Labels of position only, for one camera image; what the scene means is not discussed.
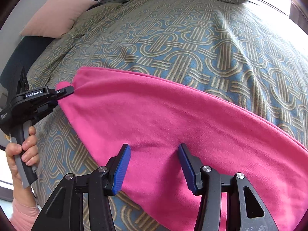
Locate patterned blue bedspread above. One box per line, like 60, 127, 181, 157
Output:
23, 0, 308, 231

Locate pink pillow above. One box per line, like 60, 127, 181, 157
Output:
20, 0, 97, 39

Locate left forearm pink sleeve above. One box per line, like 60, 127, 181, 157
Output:
10, 184, 40, 230

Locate pink pants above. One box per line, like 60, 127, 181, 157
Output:
59, 67, 307, 230

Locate person's left hand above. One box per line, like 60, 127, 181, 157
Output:
5, 126, 40, 199

